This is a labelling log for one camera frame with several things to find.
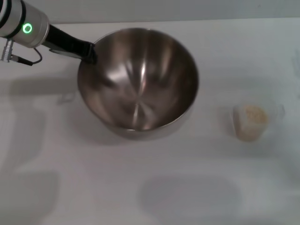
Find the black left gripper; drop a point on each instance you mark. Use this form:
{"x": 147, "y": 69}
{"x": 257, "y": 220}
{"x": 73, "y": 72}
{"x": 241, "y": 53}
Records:
{"x": 66, "y": 45}

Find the stainless steel mixing bowl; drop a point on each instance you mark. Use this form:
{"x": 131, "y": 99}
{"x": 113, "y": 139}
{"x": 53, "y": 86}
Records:
{"x": 140, "y": 93}

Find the clear plastic measuring cup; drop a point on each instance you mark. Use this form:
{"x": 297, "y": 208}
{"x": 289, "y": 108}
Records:
{"x": 239, "y": 119}

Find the white rice grains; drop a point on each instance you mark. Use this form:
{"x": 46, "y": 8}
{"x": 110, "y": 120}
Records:
{"x": 254, "y": 119}

